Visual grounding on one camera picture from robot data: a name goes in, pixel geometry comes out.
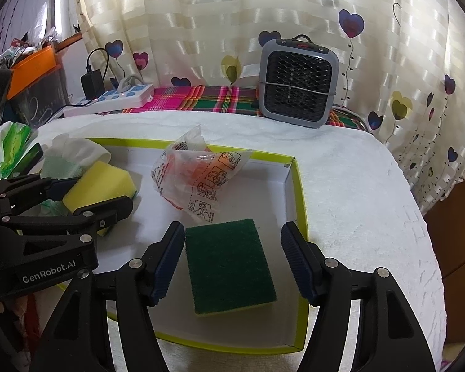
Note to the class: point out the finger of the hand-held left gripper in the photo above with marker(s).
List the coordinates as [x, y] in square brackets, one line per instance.
[108, 211]
[58, 186]

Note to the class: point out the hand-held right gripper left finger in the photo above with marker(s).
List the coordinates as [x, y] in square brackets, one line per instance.
[166, 267]

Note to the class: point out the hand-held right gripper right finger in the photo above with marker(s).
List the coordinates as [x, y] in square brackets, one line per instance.
[298, 267]

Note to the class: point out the yellow and green sponge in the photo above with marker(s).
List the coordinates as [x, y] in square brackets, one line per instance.
[97, 186]
[228, 263]

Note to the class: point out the white cloth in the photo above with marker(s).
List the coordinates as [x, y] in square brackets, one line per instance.
[81, 149]

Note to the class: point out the yellow-green shallow box tray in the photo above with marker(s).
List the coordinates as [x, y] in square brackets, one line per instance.
[263, 201]

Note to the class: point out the clear plastic packet orange contents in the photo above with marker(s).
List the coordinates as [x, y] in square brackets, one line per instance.
[201, 178]

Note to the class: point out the black smartphone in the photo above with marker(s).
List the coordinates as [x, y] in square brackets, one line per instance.
[33, 155]

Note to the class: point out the green tissue pack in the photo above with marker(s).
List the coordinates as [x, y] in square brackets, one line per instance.
[11, 139]

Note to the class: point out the white and blue power strip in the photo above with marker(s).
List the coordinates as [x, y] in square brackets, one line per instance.
[112, 99]

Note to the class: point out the black charger adapter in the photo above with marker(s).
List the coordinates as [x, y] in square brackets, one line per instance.
[91, 85]

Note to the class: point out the orange lidded storage bin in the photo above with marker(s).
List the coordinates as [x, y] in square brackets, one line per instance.
[31, 66]

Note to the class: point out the pile of assorted packets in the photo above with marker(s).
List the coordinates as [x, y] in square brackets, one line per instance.
[27, 48]

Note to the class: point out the pink plaid cloth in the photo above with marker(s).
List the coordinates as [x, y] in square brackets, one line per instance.
[209, 99]

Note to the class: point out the wooden cabinet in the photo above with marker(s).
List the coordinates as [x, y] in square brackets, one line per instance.
[461, 240]

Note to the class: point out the grey portable heater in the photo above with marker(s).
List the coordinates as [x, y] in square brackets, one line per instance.
[298, 81]

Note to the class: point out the cream curtain with hearts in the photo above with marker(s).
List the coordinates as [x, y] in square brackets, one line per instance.
[217, 15]

